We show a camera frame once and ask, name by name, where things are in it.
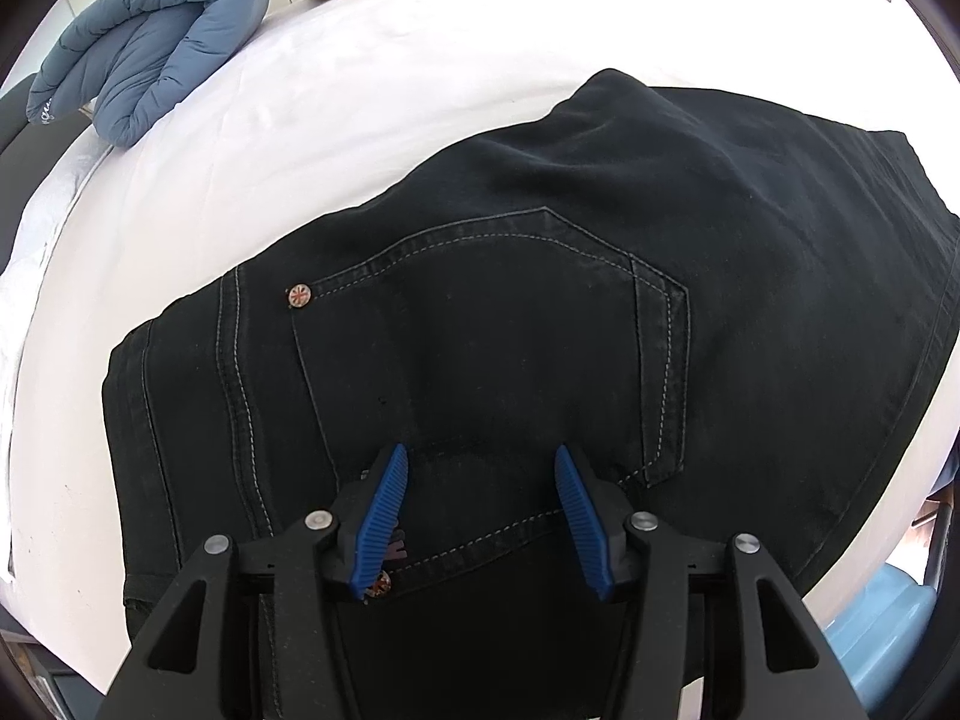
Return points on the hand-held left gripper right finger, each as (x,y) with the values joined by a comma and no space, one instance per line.
(581,517)

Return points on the light blue plastic stool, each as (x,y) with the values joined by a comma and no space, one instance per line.
(881,630)

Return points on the blue folded quilt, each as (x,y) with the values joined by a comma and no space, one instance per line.
(150,45)

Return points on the dark bedside bench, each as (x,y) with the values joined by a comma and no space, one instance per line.
(26,127)

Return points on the white bed sheet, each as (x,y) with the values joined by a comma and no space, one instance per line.
(315,90)

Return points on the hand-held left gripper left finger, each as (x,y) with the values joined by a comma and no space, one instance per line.
(382,517)

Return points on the black denim pants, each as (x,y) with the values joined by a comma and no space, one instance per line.
(525,300)

